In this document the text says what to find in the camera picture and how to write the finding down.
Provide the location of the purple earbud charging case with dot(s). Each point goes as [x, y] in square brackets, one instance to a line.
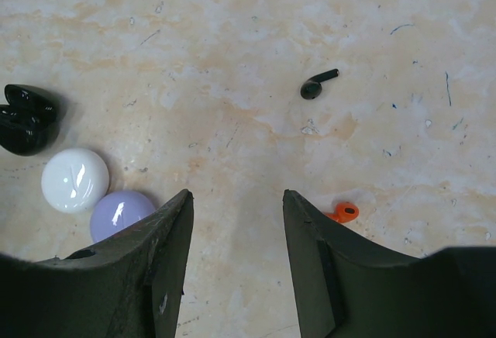
[117, 211]

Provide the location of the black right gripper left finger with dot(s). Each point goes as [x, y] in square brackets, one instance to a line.
[128, 285]

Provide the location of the white earbud charging case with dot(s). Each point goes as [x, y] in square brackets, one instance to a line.
[74, 180]

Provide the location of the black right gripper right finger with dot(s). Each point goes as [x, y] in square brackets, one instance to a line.
[346, 285]

